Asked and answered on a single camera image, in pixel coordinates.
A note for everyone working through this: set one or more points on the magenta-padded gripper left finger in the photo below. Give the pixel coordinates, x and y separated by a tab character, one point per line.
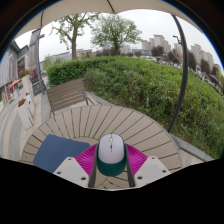
70	170

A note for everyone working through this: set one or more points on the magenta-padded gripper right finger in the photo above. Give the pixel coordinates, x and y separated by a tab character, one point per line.
151	168

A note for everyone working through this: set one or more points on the white and teal computer mouse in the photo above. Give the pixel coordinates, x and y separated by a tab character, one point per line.
111	151

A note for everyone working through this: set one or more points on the blue mouse pad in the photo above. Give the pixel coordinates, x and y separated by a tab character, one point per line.
56	151

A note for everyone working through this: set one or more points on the white flower planter box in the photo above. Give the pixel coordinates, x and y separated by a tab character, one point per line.
25	113

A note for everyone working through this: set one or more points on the slatted wooden chair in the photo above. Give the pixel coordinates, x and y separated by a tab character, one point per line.
66	93

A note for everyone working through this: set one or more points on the green hedge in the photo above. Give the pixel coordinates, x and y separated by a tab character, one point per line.
140	86

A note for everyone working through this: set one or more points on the dark curved umbrella pole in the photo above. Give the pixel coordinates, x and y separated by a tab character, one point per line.
182	73

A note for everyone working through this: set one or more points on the storefront building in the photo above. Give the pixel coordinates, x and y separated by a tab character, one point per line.
11	70

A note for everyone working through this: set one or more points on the distant apartment buildings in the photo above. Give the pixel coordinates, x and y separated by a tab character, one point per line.
163	43

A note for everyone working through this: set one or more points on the bare-trunked leaning tree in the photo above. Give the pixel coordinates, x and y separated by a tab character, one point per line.
74	43

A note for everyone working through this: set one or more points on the round leafy tree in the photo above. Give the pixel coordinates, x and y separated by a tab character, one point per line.
115	31

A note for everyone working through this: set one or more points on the tall grey sign post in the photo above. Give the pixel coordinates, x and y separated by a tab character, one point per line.
35	60

